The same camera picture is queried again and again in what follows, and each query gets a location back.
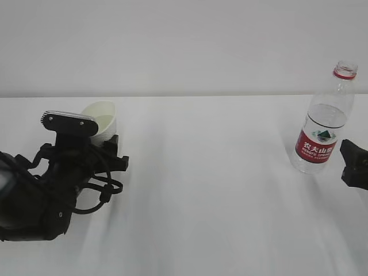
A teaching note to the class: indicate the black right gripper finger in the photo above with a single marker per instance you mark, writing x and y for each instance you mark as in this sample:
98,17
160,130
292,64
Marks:
353,155
354,177

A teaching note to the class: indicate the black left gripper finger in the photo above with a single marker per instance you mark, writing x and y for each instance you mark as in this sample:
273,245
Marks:
109,149

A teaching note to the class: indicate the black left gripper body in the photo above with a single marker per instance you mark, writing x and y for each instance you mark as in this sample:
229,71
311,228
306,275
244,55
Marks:
78,155

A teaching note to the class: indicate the white paper cup green logo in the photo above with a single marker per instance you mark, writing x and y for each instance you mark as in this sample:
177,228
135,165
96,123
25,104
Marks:
104,112

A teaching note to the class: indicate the clear water bottle red label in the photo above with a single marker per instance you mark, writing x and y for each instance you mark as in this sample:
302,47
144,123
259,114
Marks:
327,114

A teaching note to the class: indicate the black Piper left robot arm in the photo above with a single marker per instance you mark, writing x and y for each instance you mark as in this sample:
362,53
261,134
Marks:
71,176

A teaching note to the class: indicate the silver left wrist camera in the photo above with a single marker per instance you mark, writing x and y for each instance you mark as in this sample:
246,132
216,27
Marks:
68,123

